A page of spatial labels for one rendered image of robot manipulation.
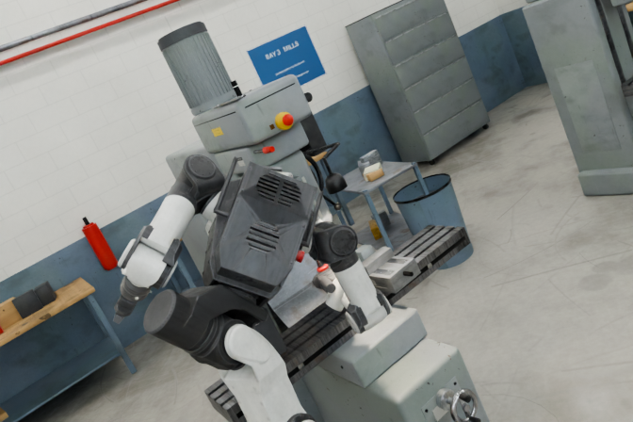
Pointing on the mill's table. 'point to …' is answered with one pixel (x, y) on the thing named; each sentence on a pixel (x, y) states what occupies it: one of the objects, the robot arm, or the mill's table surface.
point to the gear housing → (282, 141)
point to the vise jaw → (378, 259)
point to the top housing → (251, 116)
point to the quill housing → (297, 166)
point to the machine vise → (392, 277)
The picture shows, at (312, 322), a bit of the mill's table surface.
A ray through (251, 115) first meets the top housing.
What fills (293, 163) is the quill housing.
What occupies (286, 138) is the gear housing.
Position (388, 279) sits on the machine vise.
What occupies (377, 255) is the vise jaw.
